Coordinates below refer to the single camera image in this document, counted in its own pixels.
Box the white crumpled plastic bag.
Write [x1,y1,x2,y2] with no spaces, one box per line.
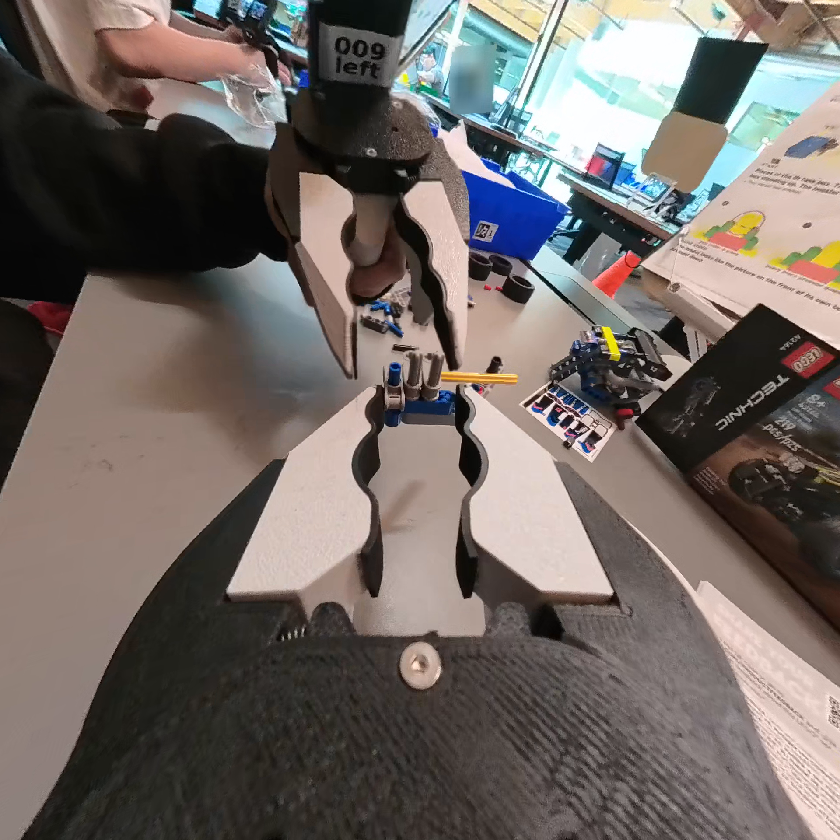
[436,121,519,191]

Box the person's left forearm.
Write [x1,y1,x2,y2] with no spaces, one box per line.
[0,49,293,306]

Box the person's dark clothing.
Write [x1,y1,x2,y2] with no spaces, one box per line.
[0,298,56,490]

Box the partly built lego vehicle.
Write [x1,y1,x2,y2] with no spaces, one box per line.
[548,326,673,427]

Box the red cloth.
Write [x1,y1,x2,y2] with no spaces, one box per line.
[28,301,74,337]

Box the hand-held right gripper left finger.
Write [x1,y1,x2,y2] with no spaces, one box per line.
[225,384,385,601]

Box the dark work table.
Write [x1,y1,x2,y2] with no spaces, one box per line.
[558,172,683,263]

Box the sticker sheet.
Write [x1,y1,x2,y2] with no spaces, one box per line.
[520,384,618,463]

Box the blue plastic bin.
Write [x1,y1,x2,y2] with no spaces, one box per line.
[459,154,572,263]

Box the open instruction booklet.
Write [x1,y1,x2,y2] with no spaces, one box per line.
[696,581,840,840]

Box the person's left hand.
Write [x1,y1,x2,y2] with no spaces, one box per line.
[341,220,409,308]

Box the dark cardboard set box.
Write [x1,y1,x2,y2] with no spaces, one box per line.
[637,303,840,634]

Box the white instruction poster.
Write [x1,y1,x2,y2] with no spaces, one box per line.
[640,82,840,322]

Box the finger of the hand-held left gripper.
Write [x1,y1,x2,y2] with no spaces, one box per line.
[392,182,471,371]
[289,171,361,380]

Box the pile of loose lego pieces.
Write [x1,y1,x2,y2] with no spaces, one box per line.
[357,285,476,339]

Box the clear plastic bag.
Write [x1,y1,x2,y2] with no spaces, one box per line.
[222,66,290,129]

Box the black panel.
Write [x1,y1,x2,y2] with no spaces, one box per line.
[672,36,769,126]

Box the beige square panel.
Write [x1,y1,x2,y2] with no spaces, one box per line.
[642,112,729,194]

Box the grey and blue lego assembly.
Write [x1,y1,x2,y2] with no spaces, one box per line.
[382,351,505,429]

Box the orange traffic cone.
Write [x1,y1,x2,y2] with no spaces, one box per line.
[592,251,641,299]

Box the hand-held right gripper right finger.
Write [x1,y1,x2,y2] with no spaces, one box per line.
[455,386,614,603]

